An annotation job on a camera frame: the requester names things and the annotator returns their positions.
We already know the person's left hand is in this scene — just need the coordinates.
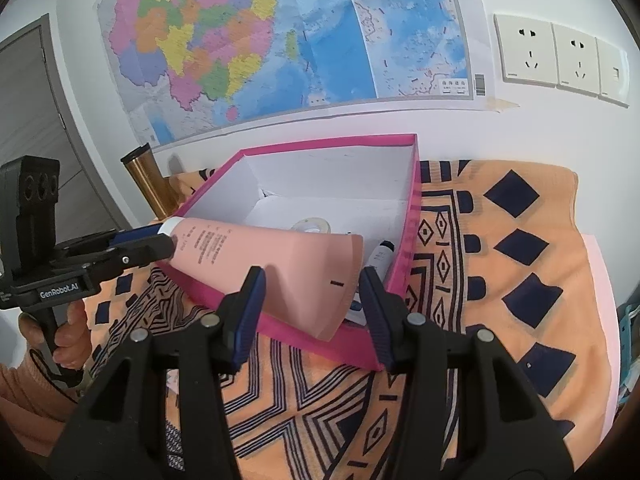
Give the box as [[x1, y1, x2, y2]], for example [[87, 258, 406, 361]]
[[19, 302, 94, 371]]

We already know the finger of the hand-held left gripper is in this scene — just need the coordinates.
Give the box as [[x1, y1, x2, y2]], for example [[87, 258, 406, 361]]
[[60, 225, 165, 257], [75, 235, 180, 282]]

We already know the colourful wall map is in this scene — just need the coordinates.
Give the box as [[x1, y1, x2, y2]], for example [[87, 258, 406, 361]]
[[95, 0, 521, 149]]

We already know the grey door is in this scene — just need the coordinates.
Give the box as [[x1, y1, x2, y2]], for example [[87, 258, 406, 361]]
[[0, 12, 132, 261]]

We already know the pink cardboard box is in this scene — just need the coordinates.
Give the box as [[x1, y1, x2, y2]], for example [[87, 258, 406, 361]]
[[150, 133, 422, 372]]

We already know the clear tape roll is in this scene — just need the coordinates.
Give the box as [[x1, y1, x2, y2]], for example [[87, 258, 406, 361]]
[[290, 215, 332, 234]]

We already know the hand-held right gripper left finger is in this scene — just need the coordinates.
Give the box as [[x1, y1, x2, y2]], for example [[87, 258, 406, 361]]
[[47, 266, 267, 480]]

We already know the white bottle with black cap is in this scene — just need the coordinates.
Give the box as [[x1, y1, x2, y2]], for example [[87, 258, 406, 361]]
[[347, 239, 396, 327]]

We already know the teal plastic item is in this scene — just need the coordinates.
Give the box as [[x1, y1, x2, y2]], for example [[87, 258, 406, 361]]
[[617, 302, 640, 407]]

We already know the white wall data socket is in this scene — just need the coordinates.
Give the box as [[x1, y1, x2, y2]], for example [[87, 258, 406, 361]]
[[596, 37, 631, 109]]

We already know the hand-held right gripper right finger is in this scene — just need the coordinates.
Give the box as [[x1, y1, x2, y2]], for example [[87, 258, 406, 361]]
[[358, 266, 577, 480]]

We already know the orange patterned cloth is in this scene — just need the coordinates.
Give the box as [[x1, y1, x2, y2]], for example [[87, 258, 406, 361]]
[[82, 158, 614, 480]]

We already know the pink cosmetic tube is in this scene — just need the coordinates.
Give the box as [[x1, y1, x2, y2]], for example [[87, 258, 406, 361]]
[[157, 216, 365, 342]]

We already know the gold metal bottle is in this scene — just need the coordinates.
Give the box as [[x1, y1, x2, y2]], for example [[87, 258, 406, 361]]
[[120, 143, 181, 221]]

